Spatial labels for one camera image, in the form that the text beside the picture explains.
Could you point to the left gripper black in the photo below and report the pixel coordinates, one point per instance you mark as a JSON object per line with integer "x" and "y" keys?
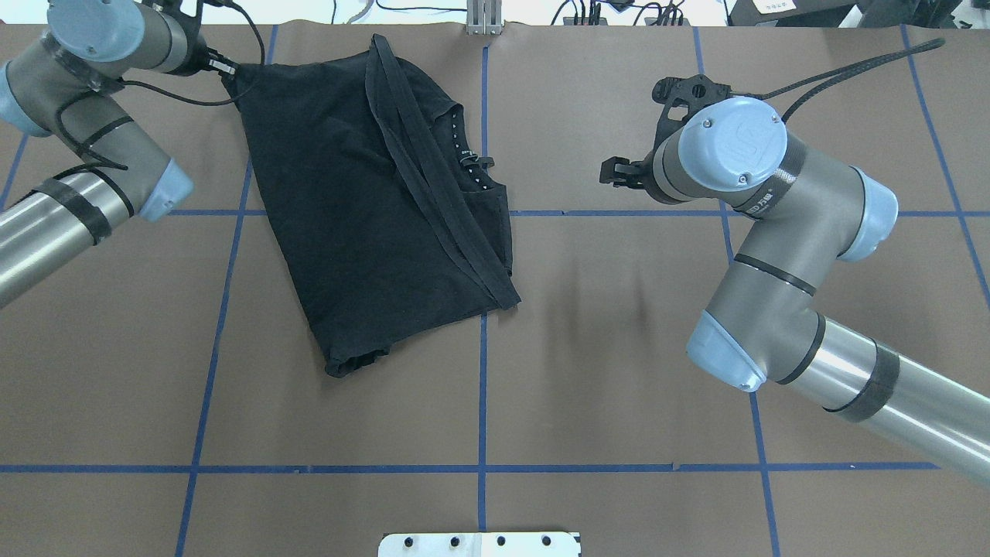
{"x": 191, "y": 61}

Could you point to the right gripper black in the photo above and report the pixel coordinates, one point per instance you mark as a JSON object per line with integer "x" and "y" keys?
{"x": 628, "y": 173}

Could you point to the black graphic t-shirt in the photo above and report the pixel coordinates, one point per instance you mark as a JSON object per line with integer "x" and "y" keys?
{"x": 389, "y": 223}

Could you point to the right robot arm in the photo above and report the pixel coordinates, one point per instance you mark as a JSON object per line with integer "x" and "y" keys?
{"x": 809, "y": 211}

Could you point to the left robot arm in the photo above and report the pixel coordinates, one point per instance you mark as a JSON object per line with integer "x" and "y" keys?
{"x": 63, "y": 86}

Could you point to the black box with label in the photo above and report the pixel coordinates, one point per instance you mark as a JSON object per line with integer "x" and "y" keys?
{"x": 796, "y": 14}

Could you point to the aluminium frame post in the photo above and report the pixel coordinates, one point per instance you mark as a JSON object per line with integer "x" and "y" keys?
{"x": 484, "y": 17}

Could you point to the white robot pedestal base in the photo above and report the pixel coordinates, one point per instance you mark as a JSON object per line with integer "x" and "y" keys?
{"x": 498, "y": 543}

